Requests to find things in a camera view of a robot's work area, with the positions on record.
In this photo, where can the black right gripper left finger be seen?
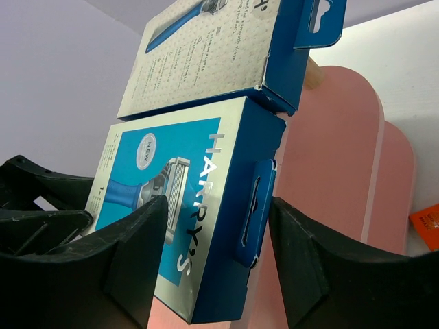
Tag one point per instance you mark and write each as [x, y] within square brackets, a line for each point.
[103, 280]

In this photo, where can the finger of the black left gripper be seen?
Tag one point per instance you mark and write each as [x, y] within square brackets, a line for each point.
[40, 209]

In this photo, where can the blue Harry's razor box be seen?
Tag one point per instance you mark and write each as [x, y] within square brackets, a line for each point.
[198, 52]
[215, 165]

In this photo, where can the orange Gillette box right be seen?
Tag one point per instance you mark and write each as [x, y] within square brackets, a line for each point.
[426, 223]

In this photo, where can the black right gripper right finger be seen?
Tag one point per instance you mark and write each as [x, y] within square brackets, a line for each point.
[329, 280]

